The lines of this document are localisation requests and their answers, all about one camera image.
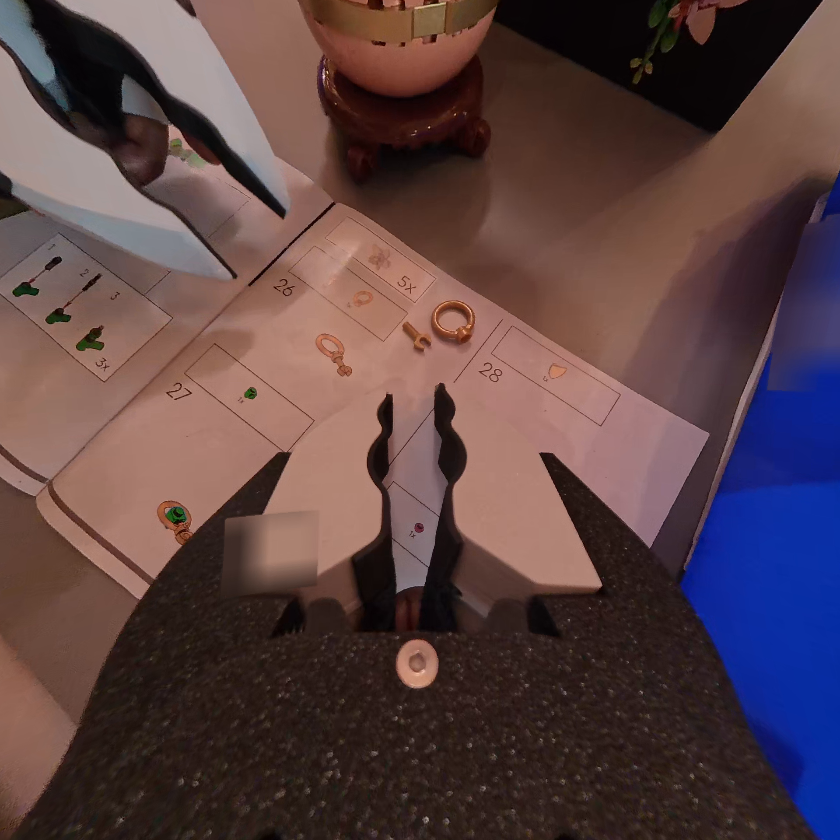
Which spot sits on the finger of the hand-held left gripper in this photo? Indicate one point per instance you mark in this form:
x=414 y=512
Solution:
x=197 y=79
x=65 y=184

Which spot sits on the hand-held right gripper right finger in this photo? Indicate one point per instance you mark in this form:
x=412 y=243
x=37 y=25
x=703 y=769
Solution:
x=518 y=525

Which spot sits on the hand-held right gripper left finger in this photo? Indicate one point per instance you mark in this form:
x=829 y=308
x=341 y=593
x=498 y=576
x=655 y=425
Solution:
x=328 y=472

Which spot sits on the gold toy wrench piece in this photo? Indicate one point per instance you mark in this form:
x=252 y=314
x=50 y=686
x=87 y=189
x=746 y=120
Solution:
x=415 y=334

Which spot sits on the grey desk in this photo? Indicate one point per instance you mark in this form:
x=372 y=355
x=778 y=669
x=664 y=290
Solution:
x=558 y=229

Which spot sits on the open building instruction booklet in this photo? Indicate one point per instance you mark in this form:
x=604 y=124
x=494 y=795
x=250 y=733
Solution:
x=558 y=446

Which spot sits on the pink brick-built vase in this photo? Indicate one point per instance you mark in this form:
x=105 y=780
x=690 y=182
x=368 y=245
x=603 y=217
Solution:
x=394 y=65

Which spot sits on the blue plastic bin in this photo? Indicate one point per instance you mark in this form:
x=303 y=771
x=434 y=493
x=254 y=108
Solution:
x=754 y=623

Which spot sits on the black orchid picture box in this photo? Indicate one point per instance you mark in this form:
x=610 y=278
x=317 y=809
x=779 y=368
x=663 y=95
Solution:
x=590 y=65

